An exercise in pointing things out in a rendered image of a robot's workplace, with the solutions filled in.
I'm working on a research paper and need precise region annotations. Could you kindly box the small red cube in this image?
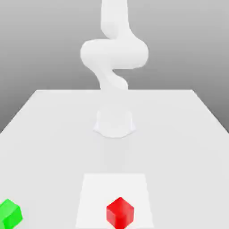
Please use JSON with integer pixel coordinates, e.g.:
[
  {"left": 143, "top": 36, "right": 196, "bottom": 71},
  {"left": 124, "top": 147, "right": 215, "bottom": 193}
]
[{"left": 106, "top": 196, "right": 135, "bottom": 229}]

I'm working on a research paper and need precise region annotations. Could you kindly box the small green cube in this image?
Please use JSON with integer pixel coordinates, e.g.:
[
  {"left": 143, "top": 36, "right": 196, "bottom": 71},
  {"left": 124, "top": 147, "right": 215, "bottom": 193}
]
[{"left": 0, "top": 198, "right": 23, "bottom": 229}]

